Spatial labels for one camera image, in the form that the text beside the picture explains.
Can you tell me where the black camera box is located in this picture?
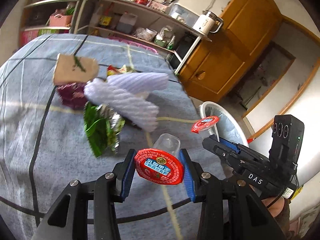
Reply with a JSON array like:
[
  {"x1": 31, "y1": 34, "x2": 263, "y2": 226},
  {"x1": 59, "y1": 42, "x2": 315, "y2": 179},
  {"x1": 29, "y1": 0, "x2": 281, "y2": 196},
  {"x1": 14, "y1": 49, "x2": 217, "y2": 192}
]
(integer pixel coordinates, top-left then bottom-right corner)
[{"x1": 269, "y1": 114, "x2": 304, "y2": 176}]

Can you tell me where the white electric kettle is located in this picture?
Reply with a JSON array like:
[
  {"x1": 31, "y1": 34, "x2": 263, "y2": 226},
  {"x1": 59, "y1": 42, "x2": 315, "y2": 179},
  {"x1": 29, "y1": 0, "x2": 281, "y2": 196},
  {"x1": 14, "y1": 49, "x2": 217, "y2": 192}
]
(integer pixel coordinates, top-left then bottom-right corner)
[{"x1": 193, "y1": 10, "x2": 223, "y2": 35}]

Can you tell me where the red lidded plastic cup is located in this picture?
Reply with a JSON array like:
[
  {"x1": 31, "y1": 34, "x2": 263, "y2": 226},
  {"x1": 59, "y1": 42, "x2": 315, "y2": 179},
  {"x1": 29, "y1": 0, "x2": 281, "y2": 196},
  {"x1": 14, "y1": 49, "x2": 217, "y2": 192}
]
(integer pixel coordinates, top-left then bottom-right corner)
[{"x1": 135, "y1": 133, "x2": 184, "y2": 185}]

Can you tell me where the purple snack wrapper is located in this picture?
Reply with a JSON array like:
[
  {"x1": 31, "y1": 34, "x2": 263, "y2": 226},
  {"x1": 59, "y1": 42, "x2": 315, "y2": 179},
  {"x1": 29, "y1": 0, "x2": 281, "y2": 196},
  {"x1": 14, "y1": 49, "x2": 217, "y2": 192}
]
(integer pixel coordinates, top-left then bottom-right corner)
[{"x1": 57, "y1": 83, "x2": 88, "y2": 110}]

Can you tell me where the clear plastic storage box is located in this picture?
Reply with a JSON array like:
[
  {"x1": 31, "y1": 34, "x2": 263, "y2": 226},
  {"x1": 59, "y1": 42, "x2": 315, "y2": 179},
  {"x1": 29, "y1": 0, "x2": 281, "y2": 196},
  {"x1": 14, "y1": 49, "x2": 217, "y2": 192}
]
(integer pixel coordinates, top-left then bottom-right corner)
[{"x1": 165, "y1": 3, "x2": 199, "y2": 27}]

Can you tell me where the metal kitchen shelf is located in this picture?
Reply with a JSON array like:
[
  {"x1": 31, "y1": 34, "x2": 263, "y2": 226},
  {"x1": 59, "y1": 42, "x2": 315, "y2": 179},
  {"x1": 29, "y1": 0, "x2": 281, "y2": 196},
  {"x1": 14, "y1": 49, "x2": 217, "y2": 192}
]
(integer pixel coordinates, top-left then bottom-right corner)
[{"x1": 21, "y1": 0, "x2": 211, "y2": 69}]

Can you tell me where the pink basket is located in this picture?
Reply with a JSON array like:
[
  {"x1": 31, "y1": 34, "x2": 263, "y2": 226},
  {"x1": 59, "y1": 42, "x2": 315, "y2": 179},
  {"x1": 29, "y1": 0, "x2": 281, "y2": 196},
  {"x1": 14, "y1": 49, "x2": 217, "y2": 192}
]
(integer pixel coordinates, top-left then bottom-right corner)
[{"x1": 49, "y1": 10, "x2": 73, "y2": 27}]

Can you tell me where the cooking oil bottle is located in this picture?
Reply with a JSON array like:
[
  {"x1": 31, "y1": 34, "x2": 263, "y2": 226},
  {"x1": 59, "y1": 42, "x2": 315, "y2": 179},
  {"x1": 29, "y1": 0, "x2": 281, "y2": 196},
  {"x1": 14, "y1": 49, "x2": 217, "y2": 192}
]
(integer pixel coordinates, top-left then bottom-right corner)
[{"x1": 99, "y1": 3, "x2": 114, "y2": 28}]

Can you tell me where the white trash bin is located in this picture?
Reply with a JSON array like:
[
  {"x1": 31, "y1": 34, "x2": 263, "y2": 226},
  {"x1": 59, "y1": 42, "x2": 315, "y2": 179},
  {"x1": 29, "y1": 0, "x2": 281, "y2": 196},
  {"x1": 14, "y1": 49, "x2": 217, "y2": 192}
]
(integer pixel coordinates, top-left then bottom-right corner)
[{"x1": 199, "y1": 101, "x2": 248, "y2": 147}]

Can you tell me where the right hand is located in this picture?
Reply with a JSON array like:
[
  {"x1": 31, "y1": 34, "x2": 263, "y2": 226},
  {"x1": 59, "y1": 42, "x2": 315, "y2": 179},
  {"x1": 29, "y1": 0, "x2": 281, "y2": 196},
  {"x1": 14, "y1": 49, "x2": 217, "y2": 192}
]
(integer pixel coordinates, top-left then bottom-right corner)
[{"x1": 261, "y1": 197, "x2": 285, "y2": 217}]

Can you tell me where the grey plastic jug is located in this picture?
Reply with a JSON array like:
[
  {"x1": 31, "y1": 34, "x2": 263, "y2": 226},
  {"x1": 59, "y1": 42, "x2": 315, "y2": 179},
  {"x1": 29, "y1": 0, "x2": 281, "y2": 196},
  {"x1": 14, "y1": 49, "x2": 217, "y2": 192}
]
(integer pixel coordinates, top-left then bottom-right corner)
[{"x1": 116, "y1": 12, "x2": 138, "y2": 34}]

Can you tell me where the white foam fruit net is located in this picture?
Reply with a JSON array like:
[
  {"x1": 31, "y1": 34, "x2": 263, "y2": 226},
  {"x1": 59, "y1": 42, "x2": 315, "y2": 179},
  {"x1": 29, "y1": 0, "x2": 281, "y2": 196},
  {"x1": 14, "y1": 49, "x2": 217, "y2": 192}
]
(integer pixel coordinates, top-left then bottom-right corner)
[{"x1": 84, "y1": 79, "x2": 159, "y2": 132}]

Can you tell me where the brown cardboard piece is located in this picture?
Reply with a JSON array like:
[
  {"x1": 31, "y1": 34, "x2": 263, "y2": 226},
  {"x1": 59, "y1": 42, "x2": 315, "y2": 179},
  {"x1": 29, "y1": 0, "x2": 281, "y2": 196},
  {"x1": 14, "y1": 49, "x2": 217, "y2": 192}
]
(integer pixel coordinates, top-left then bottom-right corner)
[{"x1": 53, "y1": 53, "x2": 99, "y2": 86}]

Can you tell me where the wooden door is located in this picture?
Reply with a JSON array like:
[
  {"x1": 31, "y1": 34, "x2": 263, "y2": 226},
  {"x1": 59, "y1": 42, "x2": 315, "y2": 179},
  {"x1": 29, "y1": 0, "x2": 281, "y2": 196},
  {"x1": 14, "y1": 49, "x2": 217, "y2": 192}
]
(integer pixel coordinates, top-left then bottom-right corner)
[{"x1": 178, "y1": 0, "x2": 282, "y2": 102}]

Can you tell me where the green snack bag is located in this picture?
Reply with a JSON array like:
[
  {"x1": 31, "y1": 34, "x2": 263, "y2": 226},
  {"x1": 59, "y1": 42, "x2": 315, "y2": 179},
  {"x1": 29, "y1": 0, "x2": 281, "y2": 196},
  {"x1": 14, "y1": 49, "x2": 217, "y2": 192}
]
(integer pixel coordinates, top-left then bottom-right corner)
[{"x1": 84, "y1": 101, "x2": 125, "y2": 158}]

